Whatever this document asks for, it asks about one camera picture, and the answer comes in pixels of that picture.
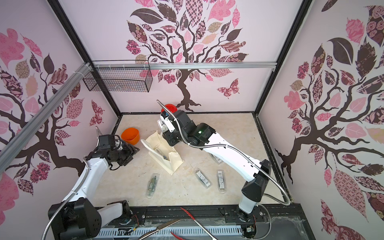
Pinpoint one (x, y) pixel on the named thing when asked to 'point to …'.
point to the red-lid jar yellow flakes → (171, 107)
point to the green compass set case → (152, 185)
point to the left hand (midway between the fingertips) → (137, 155)
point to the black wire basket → (128, 76)
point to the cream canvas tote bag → (159, 149)
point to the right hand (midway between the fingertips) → (167, 131)
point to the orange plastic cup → (131, 135)
